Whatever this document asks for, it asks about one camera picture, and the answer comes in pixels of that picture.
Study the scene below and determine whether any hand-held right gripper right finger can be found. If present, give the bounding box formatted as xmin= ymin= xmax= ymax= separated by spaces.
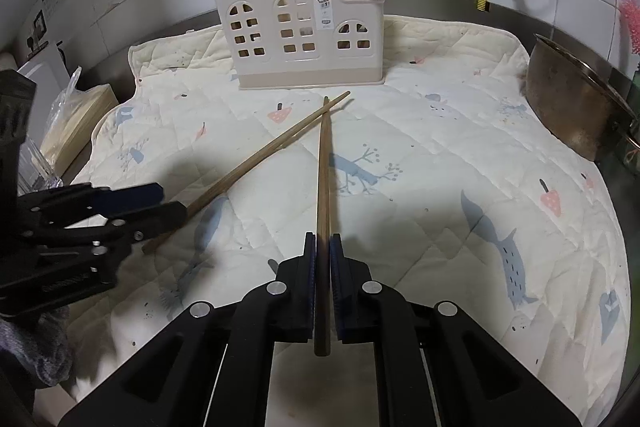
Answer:
xmin=329 ymin=233 xmax=583 ymax=427

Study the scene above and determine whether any metal bowl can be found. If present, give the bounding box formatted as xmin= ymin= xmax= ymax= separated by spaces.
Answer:
xmin=524 ymin=33 xmax=640 ymax=160

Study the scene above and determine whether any pink bristle brush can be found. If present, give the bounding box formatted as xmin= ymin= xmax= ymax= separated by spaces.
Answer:
xmin=617 ymin=0 xmax=640 ymax=58

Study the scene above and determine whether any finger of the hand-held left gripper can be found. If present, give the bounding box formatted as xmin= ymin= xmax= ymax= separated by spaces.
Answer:
xmin=44 ymin=202 xmax=189 ymax=289
xmin=17 ymin=182 xmax=166 ymax=229

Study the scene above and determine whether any brown wooden chopstick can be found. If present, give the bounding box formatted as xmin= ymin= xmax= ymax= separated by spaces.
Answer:
xmin=141 ymin=91 xmax=352 ymax=254
xmin=313 ymin=96 xmax=333 ymax=356

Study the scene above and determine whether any clear glass cup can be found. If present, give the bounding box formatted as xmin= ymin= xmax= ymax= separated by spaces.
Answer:
xmin=17 ymin=139 xmax=66 ymax=192

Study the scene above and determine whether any cream quilted printed mat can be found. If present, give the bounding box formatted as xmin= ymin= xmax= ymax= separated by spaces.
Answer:
xmin=67 ymin=14 xmax=631 ymax=427

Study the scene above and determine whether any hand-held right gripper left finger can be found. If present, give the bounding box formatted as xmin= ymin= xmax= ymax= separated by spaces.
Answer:
xmin=57 ymin=232 xmax=318 ymax=427

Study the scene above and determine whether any beige plastic chopstick holder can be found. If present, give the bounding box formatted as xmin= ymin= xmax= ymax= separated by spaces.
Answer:
xmin=211 ymin=0 xmax=388 ymax=90

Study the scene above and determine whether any wall socket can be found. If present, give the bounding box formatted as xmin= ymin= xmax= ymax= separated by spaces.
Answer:
xmin=25 ymin=12 xmax=48 ymax=55

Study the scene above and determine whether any white box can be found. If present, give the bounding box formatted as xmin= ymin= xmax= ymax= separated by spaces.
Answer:
xmin=15 ymin=42 xmax=68 ymax=108

